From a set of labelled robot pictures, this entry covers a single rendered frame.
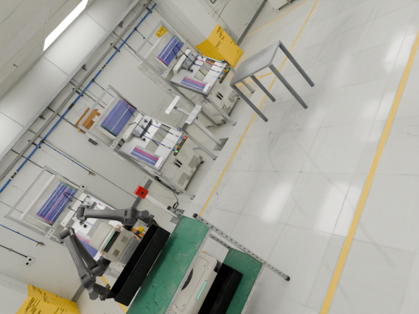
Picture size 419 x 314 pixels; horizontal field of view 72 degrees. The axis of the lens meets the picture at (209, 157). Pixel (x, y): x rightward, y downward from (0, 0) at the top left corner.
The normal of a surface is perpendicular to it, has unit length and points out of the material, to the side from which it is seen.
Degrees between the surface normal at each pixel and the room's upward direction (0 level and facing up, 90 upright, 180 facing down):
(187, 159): 90
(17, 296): 90
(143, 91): 90
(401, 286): 0
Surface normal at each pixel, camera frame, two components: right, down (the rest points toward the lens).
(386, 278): -0.70, -0.58
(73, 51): 0.54, -0.03
